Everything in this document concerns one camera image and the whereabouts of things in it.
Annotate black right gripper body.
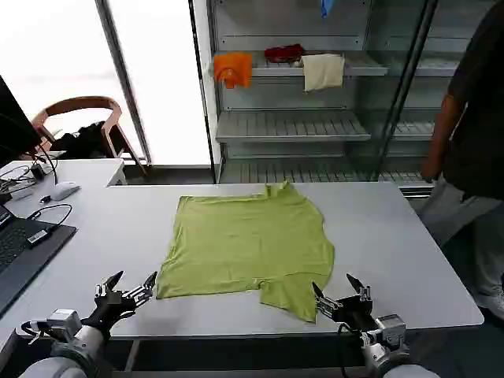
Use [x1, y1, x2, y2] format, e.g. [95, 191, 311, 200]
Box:
[334, 295, 375, 332]

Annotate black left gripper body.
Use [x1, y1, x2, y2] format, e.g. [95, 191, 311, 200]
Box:
[81, 290, 135, 328]

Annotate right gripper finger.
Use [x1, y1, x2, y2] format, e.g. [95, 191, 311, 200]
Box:
[346, 273, 373, 302]
[312, 281, 335, 316]

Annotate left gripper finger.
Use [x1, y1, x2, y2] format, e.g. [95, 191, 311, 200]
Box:
[94, 270, 124, 297]
[124, 271, 158, 306]

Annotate green t-shirt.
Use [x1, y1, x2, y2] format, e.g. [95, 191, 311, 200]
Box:
[156, 180, 335, 324]

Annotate person's hand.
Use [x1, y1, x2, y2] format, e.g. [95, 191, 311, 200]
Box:
[420, 157, 444, 185]

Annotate black laptop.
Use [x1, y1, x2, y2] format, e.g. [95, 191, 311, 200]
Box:
[0, 204, 78, 316]

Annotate white computer mouse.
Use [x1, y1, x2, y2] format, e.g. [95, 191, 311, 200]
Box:
[50, 181, 82, 201]

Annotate black garment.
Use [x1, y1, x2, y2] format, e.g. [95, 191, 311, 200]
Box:
[53, 121, 119, 159]

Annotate brown wooden chair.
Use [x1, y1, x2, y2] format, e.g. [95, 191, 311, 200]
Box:
[30, 95, 150, 176]

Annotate grey metal shelf rack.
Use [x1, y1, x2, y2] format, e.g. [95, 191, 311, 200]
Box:
[191, 0, 469, 198]

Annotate black monitor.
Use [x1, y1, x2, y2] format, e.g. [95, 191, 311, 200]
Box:
[0, 74, 43, 169]

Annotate person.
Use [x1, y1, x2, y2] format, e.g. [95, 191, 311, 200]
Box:
[417, 0, 504, 321]

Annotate black looped cable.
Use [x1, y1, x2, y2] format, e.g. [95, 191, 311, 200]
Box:
[29, 202, 74, 234]

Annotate black arched cable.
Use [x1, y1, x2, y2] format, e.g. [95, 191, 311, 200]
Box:
[31, 151, 59, 186]

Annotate tangled thin desk cables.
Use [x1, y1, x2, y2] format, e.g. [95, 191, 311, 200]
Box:
[0, 164, 37, 195]

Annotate grey window frame post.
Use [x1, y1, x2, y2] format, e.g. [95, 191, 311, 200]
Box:
[94, 0, 153, 166]

